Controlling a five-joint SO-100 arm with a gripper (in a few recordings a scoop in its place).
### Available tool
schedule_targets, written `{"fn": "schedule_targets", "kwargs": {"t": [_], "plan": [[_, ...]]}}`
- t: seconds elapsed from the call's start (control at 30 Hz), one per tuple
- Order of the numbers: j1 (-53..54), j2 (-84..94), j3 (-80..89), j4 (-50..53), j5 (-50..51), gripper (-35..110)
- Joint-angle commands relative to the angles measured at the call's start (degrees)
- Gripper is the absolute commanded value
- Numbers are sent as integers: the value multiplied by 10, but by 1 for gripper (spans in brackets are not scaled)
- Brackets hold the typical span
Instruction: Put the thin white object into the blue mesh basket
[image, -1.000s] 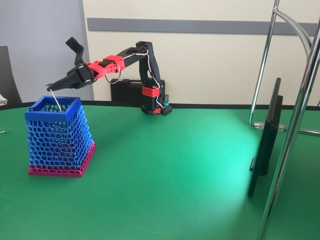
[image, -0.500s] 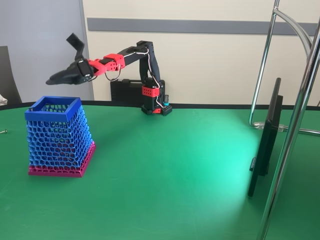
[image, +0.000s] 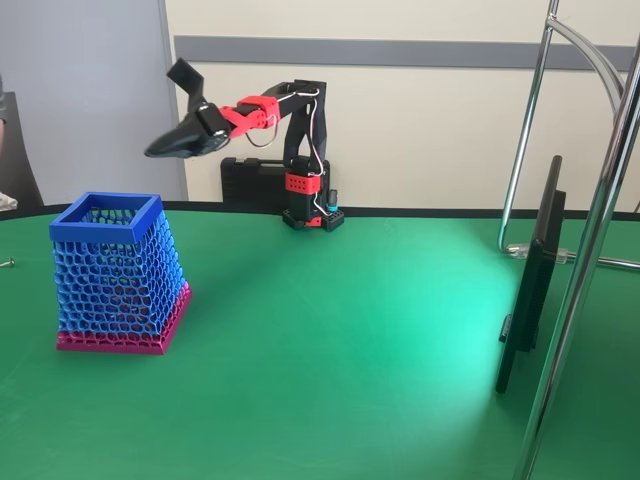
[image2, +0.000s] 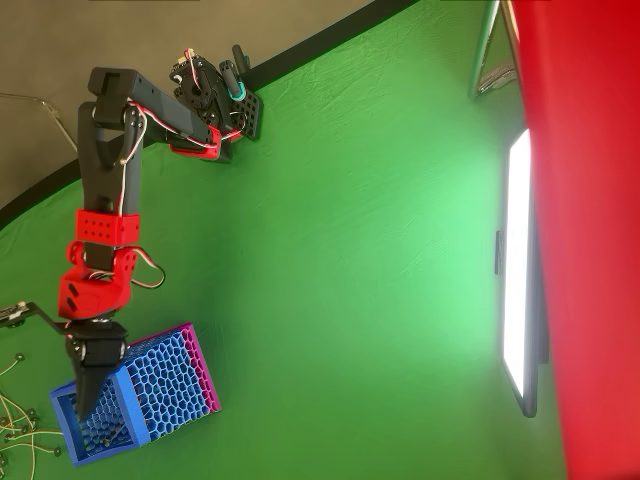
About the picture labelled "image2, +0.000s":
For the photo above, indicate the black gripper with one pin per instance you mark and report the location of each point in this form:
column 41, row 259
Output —
column 99, row 346

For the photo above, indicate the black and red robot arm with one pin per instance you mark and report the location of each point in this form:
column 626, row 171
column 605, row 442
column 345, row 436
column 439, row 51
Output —
column 107, row 175

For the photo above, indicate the blue and magenta mesh basket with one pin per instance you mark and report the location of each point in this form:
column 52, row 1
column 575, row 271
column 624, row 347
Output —
column 165, row 385

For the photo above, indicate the green table cloth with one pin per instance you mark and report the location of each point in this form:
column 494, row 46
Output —
column 350, row 225

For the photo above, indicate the black LED light panel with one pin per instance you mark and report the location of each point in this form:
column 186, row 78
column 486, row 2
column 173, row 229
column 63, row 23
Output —
column 517, row 250

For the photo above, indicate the chrome tube stand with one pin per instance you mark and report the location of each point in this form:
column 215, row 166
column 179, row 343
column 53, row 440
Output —
column 482, row 45

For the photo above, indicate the large red panel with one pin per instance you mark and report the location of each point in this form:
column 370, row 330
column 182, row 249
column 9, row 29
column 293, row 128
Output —
column 590, row 200

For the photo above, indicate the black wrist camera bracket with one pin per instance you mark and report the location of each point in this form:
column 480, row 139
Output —
column 30, row 310

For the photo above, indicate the thin grey metal tube frame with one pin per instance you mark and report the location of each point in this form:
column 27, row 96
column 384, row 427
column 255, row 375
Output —
column 52, row 114

